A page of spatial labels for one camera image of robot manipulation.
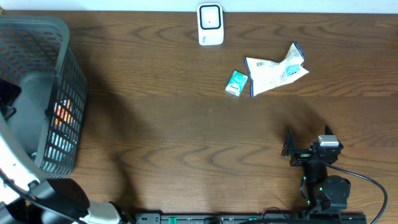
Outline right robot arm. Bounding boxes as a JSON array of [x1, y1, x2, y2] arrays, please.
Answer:
[[281, 126, 351, 213]]

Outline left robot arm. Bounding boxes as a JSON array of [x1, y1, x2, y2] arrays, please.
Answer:
[[1, 81, 136, 223]]

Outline grey plastic mesh basket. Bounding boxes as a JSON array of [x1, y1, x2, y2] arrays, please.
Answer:
[[1, 16, 88, 178]]

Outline orange tissue pack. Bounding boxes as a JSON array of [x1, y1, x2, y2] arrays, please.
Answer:
[[54, 100, 75, 126]]

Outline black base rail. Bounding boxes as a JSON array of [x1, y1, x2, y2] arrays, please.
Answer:
[[134, 211, 367, 224]]

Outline yellow white snack bag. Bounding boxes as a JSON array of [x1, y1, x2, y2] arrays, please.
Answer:
[[244, 42, 309, 97]]

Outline teal Kleenex tissue pack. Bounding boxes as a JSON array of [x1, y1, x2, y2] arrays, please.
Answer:
[[225, 70, 248, 96]]

